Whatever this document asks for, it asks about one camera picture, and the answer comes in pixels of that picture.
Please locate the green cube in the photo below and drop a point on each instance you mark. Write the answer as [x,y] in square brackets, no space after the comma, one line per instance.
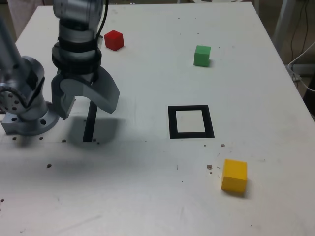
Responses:
[201,56]

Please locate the black tape strip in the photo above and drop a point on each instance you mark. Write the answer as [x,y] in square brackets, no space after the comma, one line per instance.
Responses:
[88,127]

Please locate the black tape square outline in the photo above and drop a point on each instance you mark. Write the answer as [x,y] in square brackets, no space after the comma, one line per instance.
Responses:
[172,123]

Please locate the yellow cube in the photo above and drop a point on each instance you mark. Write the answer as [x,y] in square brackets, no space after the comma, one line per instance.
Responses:
[233,174]

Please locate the red cube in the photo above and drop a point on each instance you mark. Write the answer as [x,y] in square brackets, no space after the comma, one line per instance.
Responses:
[113,40]

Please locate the grey metal post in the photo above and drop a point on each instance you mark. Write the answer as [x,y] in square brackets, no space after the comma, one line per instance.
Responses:
[285,19]

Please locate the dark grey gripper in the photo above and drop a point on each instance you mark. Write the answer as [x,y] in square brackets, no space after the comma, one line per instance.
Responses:
[88,78]

